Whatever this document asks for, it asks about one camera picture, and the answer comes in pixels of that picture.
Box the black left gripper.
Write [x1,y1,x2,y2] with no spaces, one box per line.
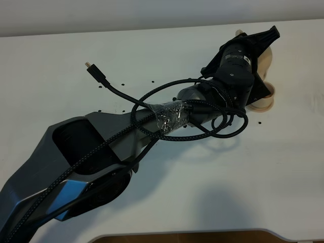
[201,25,280,104]

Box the beige ceramic teapot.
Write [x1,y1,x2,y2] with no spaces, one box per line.
[234,29,273,80]

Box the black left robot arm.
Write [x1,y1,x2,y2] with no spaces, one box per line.
[1,26,280,242]

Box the near beige teacup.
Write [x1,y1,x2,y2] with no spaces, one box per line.
[248,82,275,111]

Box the near beige cup saucer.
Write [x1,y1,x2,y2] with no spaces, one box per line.
[247,98,274,113]

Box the loose black plug cable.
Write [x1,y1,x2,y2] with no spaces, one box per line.
[85,62,241,163]

